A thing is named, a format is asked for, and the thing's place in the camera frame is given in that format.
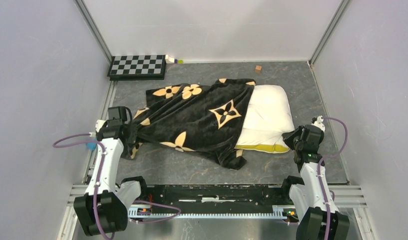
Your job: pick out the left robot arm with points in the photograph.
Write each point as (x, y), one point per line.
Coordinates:
(103, 208)

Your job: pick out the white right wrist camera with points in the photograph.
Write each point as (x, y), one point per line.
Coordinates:
(318, 122)

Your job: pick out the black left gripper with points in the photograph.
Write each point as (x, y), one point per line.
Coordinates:
(132, 132)

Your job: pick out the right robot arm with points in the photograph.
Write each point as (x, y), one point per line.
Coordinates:
(319, 218)

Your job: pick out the white toothed cable duct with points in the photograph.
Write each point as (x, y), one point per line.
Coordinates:
(143, 212)

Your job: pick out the blue clip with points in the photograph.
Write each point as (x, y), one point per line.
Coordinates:
(91, 146)

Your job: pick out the small wooden cube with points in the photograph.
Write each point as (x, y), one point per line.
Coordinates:
(258, 69)

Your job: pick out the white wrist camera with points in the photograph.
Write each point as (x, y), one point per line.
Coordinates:
(318, 122)
(99, 124)

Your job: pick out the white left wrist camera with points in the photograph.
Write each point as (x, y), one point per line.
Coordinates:
(99, 124)

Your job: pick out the black pillowcase with yellow flowers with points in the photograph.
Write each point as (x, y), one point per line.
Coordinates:
(204, 120)

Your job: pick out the white pillow with yellow edge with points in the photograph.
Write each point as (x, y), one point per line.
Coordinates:
(268, 117)

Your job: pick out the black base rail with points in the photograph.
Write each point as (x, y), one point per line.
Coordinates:
(219, 198)

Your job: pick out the black white checkerboard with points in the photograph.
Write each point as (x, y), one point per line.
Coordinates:
(137, 67)

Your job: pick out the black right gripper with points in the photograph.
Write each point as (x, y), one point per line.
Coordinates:
(288, 137)

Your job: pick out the small white block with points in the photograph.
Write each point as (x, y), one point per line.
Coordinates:
(170, 60)

